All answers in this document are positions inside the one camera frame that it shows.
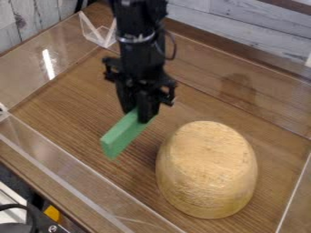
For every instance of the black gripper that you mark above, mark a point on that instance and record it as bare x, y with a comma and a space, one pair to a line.
142, 84

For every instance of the green rectangular block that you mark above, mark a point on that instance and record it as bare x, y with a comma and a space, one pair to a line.
121, 134

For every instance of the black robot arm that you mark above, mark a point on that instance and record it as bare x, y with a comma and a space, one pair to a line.
138, 21

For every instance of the upside-down brown wooden bowl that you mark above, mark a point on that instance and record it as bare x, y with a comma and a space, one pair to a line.
205, 170

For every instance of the clear acrylic corner bracket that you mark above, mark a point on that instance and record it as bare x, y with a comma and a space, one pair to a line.
98, 35

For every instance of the clear acrylic enclosure wall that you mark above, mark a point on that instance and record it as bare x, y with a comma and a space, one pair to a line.
97, 205

